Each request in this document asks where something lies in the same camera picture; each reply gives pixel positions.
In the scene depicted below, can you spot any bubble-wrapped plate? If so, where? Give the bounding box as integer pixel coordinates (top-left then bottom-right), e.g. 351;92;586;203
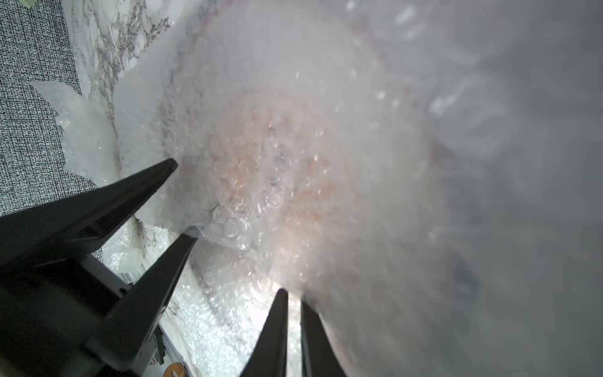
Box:
147;1;467;376

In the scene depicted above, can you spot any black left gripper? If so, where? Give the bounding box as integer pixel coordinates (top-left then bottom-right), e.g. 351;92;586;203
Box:
1;158;198;376

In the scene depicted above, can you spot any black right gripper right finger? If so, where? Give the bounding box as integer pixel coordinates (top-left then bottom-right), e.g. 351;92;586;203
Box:
301;301;346;377

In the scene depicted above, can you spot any clear bubble wrap sheet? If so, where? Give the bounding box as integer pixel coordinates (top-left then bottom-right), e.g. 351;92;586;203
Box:
102;218;280;376

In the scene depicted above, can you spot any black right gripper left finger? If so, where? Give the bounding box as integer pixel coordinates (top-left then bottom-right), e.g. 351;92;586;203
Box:
240;288;288;377

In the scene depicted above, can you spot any plate bubble wrap sheet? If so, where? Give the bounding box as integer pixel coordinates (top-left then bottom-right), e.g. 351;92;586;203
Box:
35;1;602;376

